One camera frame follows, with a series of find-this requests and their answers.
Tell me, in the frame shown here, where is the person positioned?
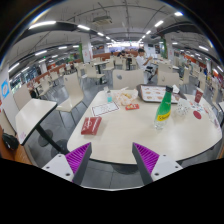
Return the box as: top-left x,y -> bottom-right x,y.
135,48 -> 158,83

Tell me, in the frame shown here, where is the green drink bottle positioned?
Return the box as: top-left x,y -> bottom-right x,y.
153,85 -> 174,131

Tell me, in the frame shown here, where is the group of ceiling lights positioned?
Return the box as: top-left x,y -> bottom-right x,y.
8,11 -> 224,74

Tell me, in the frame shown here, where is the red sauce packet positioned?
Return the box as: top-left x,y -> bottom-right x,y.
125,103 -> 140,111

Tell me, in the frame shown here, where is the black bag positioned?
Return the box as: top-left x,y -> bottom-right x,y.
1,132 -> 20,152

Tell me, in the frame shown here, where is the small teal sanitizer bottle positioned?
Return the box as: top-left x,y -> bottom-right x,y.
104,86 -> 113,103

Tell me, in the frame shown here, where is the white paper napkin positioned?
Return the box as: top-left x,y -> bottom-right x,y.
171,84 -> 181,95

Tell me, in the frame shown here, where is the white side table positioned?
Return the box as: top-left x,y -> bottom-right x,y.
14,98 -> 69,156

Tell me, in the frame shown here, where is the red paper cup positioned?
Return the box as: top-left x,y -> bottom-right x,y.
194,87 -> 205,104

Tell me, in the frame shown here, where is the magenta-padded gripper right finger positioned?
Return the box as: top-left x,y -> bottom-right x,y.
131,142 -> 183,186

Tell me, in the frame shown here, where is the dark food tray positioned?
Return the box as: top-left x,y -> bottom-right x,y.
135,83 -> 188,104

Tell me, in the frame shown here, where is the red flat box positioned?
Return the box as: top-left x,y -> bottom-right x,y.
80,116 -> 103,136

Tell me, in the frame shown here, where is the group of beige chairs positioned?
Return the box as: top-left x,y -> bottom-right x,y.
33,54 -> 224,101

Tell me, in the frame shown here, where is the beige chair with round hole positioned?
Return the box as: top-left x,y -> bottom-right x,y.
157,70 -> 181,88
112,68 -> 145,91

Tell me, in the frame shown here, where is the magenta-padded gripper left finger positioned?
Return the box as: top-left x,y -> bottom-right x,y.
42,142 -> 93,186

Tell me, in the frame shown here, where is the printed paper leaflet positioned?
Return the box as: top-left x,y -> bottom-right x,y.
189,99 -> 208,116

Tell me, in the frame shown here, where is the white printed card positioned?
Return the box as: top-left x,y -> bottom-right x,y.
90,101 -> 120,117

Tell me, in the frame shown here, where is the white polka-dot mug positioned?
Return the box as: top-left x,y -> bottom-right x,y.
175,98 -> 192,117

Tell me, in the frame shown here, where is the clear plastic food bag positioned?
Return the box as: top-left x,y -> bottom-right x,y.
111,87 -> 139,107

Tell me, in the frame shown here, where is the ceiling air conditioner unit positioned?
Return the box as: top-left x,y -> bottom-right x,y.
92,14 -> 113,27

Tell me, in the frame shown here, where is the clear plastic wrapper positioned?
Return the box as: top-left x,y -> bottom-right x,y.
204,106 -> 221,128

